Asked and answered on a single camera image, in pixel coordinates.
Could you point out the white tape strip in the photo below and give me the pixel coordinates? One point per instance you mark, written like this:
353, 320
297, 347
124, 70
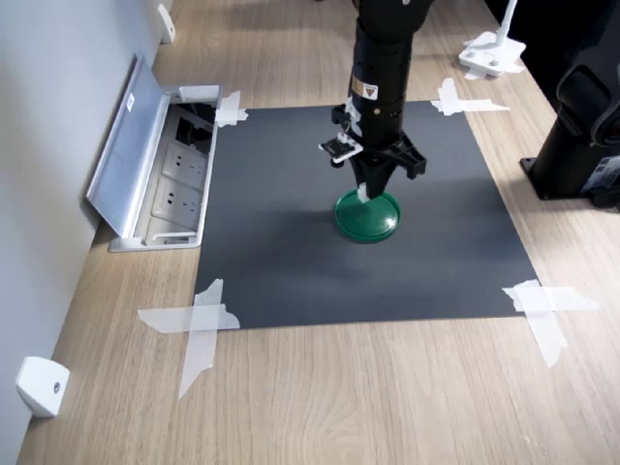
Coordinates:
201, 349
549, 334
169, 319
231, 104
232, 116
571, 299
479, 105
448, 92

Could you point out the small white plastic terminal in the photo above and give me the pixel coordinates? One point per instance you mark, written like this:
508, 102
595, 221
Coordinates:
362, 194

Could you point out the white corner bracket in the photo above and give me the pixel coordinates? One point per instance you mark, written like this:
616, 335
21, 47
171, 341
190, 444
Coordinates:
41, 387
166, 21

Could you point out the white taped stand bracket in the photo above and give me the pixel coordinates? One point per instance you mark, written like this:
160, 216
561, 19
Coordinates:
489, 55

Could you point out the white power socket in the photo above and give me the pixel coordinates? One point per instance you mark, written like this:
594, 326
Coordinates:
175, 198
184, 162

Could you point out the dark grey mat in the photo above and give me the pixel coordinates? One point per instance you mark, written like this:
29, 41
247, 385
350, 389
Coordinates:
290, 242

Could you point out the round green lid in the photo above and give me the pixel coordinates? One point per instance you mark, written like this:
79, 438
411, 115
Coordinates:
368, 220

